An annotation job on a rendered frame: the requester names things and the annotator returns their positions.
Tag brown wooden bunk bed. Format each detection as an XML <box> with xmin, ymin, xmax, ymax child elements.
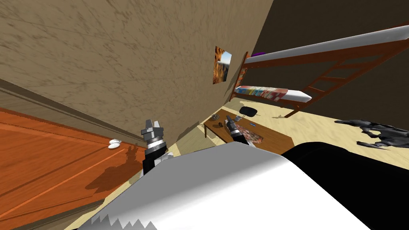
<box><xmin>229</xmin><ymin>24</ymin><xmax>409</xmax><ymax>119</ymax></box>

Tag black office chair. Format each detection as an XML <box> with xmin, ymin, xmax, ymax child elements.
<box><xmin>238</xmin><ymin>106</ymin><xmax>258</xmax><ymax>119</ymax></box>

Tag brown wooden desk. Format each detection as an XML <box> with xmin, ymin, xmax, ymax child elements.
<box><xmin>203</xmin><ymin>108</ymin><xmax>295</xmax><ymax>156</ymax></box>

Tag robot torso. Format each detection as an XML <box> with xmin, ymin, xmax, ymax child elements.
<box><xmin>76</xmin><ymin>141</ymin><xmax>373</xmax><ymax>230</ymax></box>

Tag orange wooden door leaf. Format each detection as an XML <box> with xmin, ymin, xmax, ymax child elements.
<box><xmin>0</xmin><ymin>107</ymin><xmax>148</xmax><ymax>230</ymax></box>

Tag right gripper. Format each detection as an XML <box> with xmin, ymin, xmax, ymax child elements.
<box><xmin>225</xmin><ymin>116</ymin><xmax>239</xmax><ymax>131</ymax></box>

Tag black crumpled cloth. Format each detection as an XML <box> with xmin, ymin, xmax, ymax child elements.
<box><xmin>334</xmin><ymin>119</ymin><xmax>409</xmax><ymax>150</ymax></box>

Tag landscape picture on wall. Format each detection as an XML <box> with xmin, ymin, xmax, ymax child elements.
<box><xmin>212</xmin><ymin>46</ymin><xmax>232</xmax><ymax>85</ymax></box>

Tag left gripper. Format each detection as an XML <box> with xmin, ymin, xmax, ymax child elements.
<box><xmin>140</xmin><ymin>119</ymin><xmax>165</xmax><ymax>142</ymax></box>

